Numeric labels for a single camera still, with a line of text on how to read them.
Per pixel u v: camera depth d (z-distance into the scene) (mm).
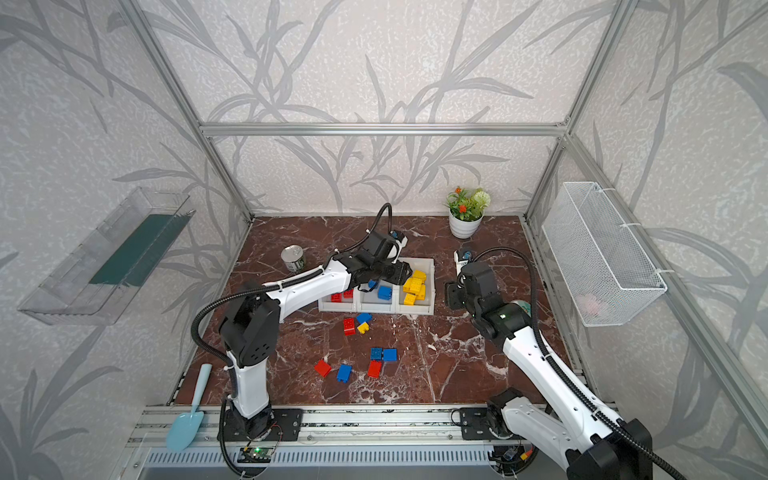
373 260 707
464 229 1089
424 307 913
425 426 751
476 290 583
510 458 753
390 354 848
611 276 599
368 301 943
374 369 831
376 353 845
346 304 930
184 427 738
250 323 499
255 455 715
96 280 632
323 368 828
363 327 891
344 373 808
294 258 1017
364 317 910
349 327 893
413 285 937
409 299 916
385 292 953
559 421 533
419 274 971
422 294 935
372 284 792
